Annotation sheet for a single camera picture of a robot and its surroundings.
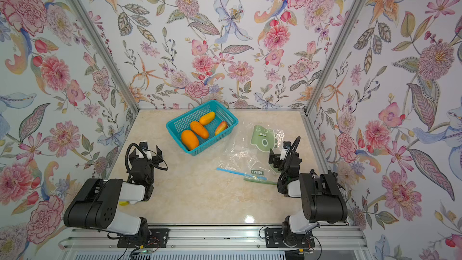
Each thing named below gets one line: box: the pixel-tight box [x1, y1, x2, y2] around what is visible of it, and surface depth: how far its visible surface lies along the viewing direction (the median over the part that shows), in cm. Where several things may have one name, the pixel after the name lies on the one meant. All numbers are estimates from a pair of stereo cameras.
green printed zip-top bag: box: [243, 125, 285, 185], surface depth 98 cm
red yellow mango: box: [214, 120, 228, 137], surface depth 106 cm
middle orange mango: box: [190, 120, 210, 139], surface depth 106 cm
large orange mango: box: [181, 130, 200, 152], surface depth 102 cm
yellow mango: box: [199, 111, 216, 126], surface depth 115 cm
